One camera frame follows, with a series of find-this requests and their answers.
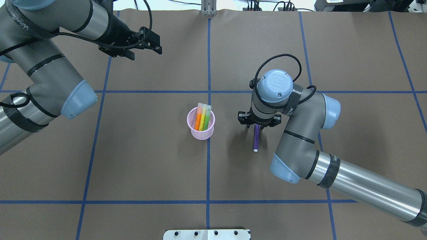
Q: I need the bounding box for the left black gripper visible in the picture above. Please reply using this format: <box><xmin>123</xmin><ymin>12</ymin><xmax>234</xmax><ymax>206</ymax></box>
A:
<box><xmin>99</xmin><ymin>23</ymin><xmax>162</xmax><ymax>60</ymax></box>

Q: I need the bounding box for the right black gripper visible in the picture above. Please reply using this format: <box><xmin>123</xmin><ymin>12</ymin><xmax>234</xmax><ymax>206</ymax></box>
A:
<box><xmin>238</xmin><ymin>111</ymin><xmax>282</xmax><ymax>129</ymax></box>

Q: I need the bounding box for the purple highlighter pen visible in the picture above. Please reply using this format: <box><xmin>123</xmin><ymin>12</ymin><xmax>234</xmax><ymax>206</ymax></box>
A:
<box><xmin>253</xmin><ymin>124</ymin><xmax>260</xmax><ymax>152</ymax></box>

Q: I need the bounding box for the green highlighter pen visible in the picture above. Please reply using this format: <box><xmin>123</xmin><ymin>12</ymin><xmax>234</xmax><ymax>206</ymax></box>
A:
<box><xmin>202</xmin><ymin>105</ymin><xmax>212</xmax><ymax>131</ymax></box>

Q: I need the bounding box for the yellow highlighter pen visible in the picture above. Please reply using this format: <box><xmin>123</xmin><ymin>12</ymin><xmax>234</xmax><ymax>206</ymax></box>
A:
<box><xmin>198</xmin><ymin>104</ymin><xmax>207</xmax><ymax>132</ymax></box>

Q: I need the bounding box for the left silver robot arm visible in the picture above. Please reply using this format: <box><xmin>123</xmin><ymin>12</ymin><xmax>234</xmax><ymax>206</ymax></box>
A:
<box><xmin>1</xmin><ymin>0</ymin><xmax>162</xmax><ymax>154</ymax></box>

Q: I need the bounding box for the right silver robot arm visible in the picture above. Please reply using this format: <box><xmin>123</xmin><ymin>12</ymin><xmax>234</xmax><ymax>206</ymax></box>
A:
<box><xmin>238</xmin><ymin>69</ymin><xmax>426</xmax><ymax>234</ymax></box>

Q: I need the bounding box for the pink mesh pen holder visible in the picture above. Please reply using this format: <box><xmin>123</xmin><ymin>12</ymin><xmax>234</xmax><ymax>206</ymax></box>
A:
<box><xmin>186</xmin><ymin>107</ymin><xmax>216</xmax><ymax>140</ymax></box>

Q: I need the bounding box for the black rectangular device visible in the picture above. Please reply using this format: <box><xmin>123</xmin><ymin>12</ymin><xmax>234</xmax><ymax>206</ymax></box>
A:
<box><xmin>314</xmin><ymin>0</ymin><xmax>370</xmax><ymax>12</ymax></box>

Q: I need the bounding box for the right black camera cable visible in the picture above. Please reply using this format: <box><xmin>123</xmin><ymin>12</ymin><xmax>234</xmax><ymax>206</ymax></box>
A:
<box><xmin>250</xmin><ymin>54</ymin><xmax>317</xmax><ymax>107</ymax></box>

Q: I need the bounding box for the aluminium frame post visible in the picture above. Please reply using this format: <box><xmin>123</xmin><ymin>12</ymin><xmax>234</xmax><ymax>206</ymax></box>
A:
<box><xmin>200</xmin><ymin>0</ymin><xmax>218</xmax><ymax>16</ymax></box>

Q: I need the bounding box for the white pedestal base plate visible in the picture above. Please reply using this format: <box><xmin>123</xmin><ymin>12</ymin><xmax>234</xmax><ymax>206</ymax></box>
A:
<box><xmin>163</xmin><ymin>229</ymin><xmax>252</xmax><ymax>240</ymax></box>

